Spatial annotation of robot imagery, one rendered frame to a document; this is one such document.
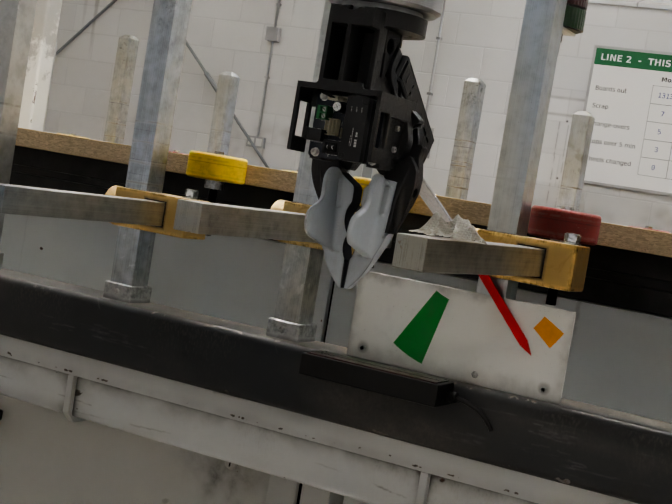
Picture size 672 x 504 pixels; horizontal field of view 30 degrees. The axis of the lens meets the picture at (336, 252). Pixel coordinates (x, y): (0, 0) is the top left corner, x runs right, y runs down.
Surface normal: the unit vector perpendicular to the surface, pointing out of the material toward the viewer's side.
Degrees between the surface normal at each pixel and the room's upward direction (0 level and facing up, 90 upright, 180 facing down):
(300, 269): 90
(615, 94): 90
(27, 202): 90
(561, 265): 90
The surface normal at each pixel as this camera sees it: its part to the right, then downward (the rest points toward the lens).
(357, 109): -0.44, -0.03
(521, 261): 0.87, 0.17
